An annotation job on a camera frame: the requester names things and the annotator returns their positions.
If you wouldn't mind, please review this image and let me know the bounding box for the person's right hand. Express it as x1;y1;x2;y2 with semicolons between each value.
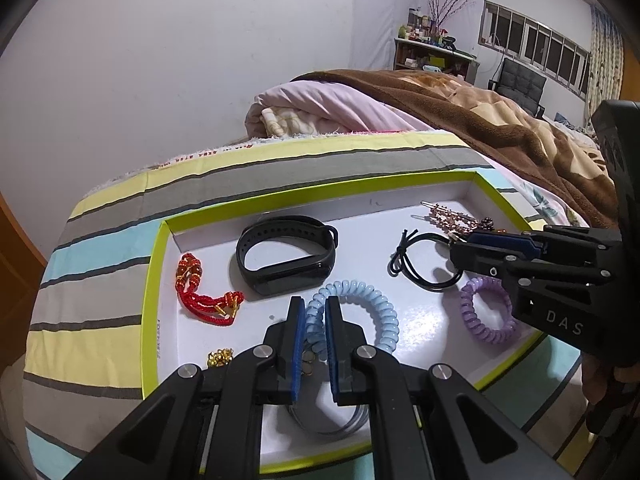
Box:
581;352;626;413

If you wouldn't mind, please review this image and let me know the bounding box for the rose gold hair clip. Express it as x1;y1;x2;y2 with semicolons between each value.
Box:
414;201;481;236

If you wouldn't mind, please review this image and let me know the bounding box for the floral bed sheet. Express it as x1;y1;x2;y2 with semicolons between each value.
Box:
500;160;591;228

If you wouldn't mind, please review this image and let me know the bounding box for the blue spiral hair tie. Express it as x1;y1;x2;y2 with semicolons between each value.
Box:
304;280;399;361

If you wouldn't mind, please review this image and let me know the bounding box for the black elastic hair tie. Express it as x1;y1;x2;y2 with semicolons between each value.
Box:
389;230;466;291

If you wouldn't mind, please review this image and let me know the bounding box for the green shallow cardboard box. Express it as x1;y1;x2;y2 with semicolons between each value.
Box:
140;170;551;476

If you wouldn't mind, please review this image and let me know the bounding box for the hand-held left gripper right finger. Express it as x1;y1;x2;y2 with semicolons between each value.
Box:
325;296;576;480

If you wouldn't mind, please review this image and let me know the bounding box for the wooden door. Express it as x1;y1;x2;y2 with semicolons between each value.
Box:
0;195;48;361

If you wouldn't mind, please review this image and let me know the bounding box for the barred window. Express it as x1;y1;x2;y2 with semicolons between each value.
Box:
477;0;593;101

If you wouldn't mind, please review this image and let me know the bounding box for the pink quilt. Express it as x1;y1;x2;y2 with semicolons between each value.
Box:
244;80;421;138

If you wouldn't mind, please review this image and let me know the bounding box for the patterned curtain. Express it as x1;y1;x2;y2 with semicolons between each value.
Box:
585;5;626;126

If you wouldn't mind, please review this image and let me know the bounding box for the wooden shelf unit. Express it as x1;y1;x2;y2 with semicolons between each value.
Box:
392;37;481;81

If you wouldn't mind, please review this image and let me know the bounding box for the striped cloth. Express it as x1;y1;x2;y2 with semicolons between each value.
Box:
22;130;591;480

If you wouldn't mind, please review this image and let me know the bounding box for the vase of bare branches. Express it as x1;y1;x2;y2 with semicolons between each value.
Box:
425;0;476;31

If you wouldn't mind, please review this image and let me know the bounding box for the red braided bracelet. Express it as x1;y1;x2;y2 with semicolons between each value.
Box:
175;254;246;328

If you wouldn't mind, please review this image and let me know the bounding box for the cluster of bottles and jars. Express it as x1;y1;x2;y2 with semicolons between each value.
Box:
397;7;458;48

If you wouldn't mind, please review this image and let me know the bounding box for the black smart band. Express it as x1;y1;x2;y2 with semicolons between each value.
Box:
236;215;338;296

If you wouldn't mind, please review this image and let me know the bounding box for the purple spiral hair tie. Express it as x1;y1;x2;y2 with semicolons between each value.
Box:
460;276;522;343

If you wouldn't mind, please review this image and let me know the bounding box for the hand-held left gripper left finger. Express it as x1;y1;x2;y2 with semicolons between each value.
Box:
65;296;306;480

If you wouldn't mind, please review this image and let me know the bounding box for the brown patterned blanket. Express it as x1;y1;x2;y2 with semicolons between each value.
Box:
290;67;623;231

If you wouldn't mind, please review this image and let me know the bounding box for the grey chair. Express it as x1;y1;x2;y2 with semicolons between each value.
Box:
487;57;548;116

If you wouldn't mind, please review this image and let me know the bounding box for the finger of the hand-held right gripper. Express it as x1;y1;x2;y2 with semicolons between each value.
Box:
447;242;613;293
462;225;623;266

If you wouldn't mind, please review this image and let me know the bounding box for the silver bangle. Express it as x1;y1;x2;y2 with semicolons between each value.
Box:
285;400;371;441

